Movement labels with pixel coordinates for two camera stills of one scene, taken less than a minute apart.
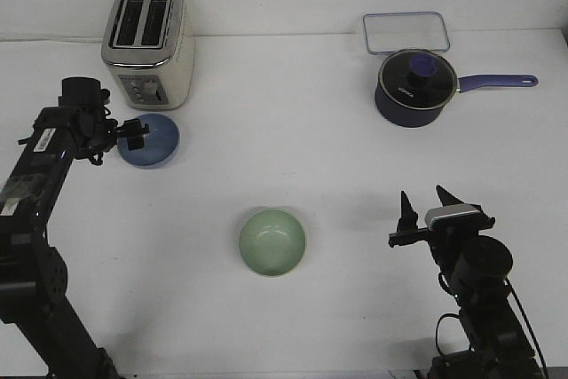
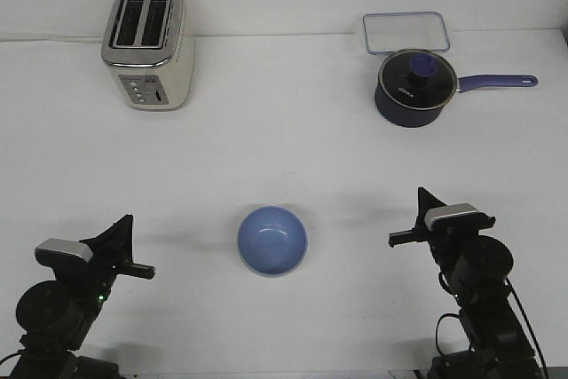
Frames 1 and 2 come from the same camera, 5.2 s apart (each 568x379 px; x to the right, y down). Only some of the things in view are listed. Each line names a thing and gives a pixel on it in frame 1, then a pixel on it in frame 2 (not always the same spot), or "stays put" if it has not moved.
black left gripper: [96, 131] to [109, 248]
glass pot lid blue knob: [418, 79] stays put
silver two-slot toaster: [147, 44] stays put
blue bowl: [160, 145] to [272, 240]
